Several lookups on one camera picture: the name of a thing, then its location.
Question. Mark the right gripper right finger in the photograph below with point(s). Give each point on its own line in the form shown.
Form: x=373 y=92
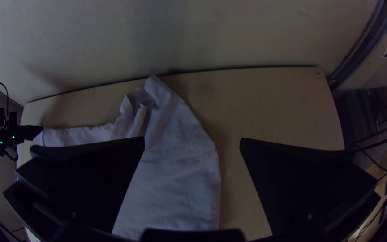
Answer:
x=301 y=188

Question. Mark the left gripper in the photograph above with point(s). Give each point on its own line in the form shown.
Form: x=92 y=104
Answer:
x=29 y=132

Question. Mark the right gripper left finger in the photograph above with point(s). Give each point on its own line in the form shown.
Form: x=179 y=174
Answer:
x=79 y=181

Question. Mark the grey t-shirt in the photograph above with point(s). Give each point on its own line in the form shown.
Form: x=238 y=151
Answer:
x=176 y=161

